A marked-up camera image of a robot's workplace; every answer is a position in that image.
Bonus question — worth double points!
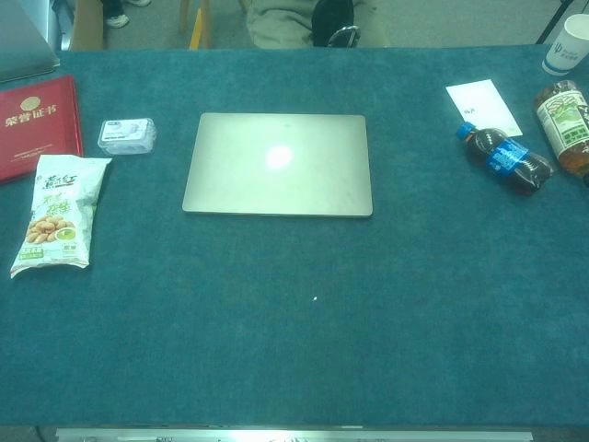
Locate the red certificate folder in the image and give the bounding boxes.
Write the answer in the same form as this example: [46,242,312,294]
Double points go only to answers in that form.
[0,76,84,185]

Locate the grey closed laptop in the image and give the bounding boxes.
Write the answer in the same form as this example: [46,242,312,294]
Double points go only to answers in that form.
[0,0,61,85]

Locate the tea bottle green label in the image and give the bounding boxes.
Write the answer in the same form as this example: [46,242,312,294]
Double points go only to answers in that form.
[533,79,589,185]

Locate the brown cardboard box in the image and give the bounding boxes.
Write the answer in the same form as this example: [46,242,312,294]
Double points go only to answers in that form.
[68,0,108,51]

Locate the white paper card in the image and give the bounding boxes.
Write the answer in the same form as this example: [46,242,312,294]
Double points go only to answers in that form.
[445,78,525,138]

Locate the cola bottle blue label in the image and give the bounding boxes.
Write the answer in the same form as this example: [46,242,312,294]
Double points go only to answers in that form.
[455,122,556,198]

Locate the silver laptop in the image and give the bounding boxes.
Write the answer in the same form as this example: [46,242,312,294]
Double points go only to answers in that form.
[181,112,374,218]

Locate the black stand legs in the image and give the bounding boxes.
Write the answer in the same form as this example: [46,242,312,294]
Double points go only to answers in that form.
[536,0,576,45]

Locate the white paper cup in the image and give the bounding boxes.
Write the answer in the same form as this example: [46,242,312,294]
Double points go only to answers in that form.
[541,13,589,76]

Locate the person in dark trousers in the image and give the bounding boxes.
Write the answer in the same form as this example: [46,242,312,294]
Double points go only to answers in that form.
[101,0,152,28]

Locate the teal felt table mat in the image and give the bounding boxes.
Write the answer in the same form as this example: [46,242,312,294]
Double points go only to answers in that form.
[0,44,589,429]

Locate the aluminium frame rail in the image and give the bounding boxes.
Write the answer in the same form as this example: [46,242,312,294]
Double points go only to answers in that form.
[55,426,535,442]

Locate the small clear plastic box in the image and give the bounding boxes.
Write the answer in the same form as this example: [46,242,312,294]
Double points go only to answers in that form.
[98,118,157,157]

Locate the black bag metal handle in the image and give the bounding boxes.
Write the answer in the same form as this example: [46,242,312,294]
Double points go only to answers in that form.
[311,0,360,48]

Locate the wooden chair leg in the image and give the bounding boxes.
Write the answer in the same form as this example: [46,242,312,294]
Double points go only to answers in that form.
[178,0,212,50]

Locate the white peanut snack bag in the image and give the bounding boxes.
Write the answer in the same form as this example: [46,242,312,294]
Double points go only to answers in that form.
[9,154,113,280]

